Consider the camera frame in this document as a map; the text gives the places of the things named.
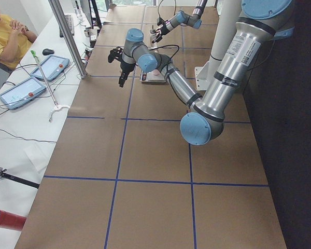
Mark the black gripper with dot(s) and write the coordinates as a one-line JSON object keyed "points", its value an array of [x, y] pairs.
{"points": [[125, 67], [162, 29]]}

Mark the pink paper cup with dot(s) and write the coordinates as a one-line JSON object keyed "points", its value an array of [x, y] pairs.
{"points": [[155, 72]]}

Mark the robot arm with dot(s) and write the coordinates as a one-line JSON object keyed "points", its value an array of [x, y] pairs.
{"points": [[179, 18], [258, 22]]}

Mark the white digital kitchen scale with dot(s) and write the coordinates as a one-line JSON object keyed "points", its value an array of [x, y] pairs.
{"points": [[149, 78]]}

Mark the far blue teach pendant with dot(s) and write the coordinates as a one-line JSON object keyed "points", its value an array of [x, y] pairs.
{"points": [[53, 66]]}

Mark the blue teach pendant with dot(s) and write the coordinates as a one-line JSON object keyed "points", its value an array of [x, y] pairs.
{"points": [[53, 66], [22, 93]]}

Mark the black keyboard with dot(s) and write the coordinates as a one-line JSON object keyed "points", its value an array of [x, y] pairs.
{"points": [[69, 21]]}

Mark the black computer mouse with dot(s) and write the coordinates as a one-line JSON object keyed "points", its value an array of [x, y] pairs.
{"points": [[47, 52]]}

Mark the near blue teach pendant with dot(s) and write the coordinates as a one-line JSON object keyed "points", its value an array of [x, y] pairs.
{"points": [[22, 93]]}

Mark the person in yellow shirt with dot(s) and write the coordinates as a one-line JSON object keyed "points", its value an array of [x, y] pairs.
{"points": [[15, 41]]}

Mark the black tripod rod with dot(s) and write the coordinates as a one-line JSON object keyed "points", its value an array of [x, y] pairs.
{"points": [[5, 175]]}

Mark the red cylinder tube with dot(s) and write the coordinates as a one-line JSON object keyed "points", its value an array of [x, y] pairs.
{"points": [[11, 221]]}

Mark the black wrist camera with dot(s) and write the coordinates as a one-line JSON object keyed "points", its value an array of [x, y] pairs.
{"points": [[115, 54]]}

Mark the green handled reacher grabber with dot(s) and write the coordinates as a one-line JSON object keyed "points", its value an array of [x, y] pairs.
{"points": [[57, 107]]}

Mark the aluminium frame post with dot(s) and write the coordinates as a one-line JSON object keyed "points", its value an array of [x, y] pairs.
{"points": [[59, 15]]}

